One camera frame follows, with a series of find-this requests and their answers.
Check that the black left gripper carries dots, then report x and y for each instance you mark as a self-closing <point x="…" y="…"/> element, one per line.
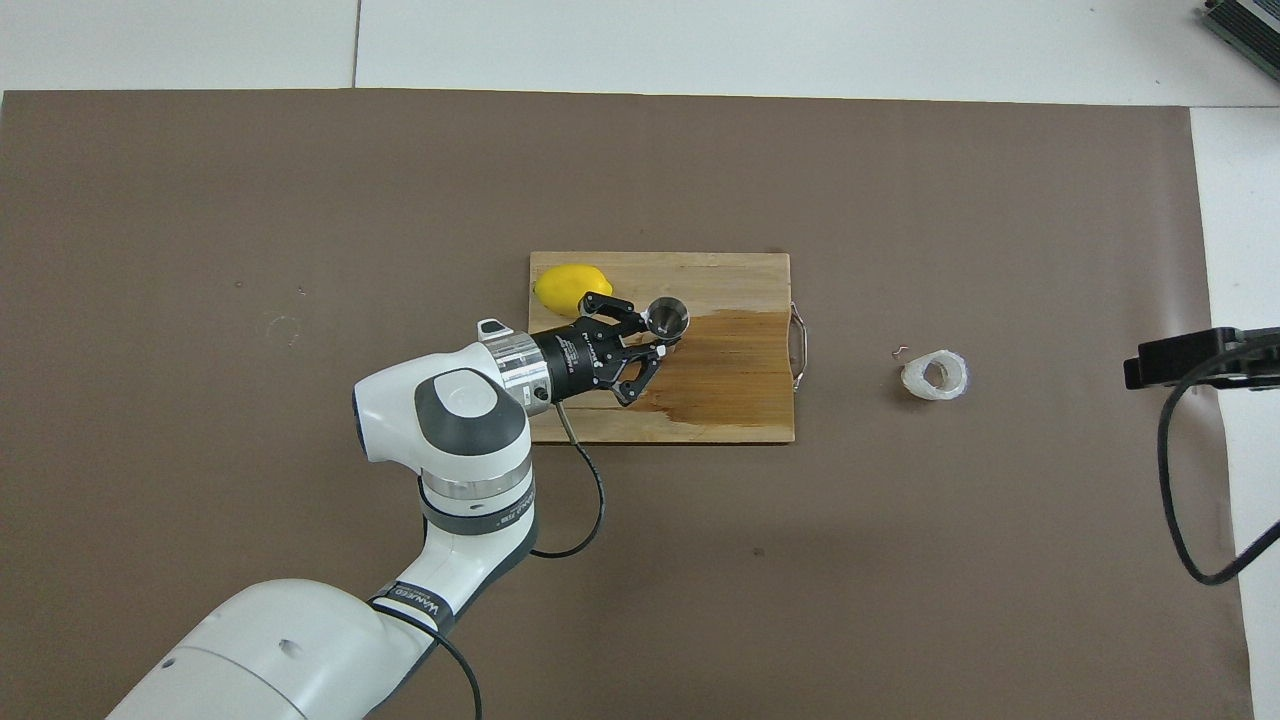
<point x="580" y="360"/>

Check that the wooden cutting board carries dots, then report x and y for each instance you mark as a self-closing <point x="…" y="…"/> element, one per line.
<point x="740" y="400"/>

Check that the brown paper table mat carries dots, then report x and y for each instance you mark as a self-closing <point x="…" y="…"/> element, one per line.
<point x="900" y="550"/>

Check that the steel double jigger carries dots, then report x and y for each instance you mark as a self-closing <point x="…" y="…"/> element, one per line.
<point x="668" y="318"/>

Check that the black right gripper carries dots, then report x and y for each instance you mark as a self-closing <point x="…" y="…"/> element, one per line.
<point x="1272" y="362"/>

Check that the yellow lemon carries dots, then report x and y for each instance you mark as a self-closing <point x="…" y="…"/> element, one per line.
<point x="560" y="285"/>

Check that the clear plastic cup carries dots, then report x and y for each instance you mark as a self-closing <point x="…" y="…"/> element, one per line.
<point x="955" y="385"/>

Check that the grey ribbed device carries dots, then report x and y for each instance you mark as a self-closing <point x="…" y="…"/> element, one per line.
<point x="1250" y="25"/>

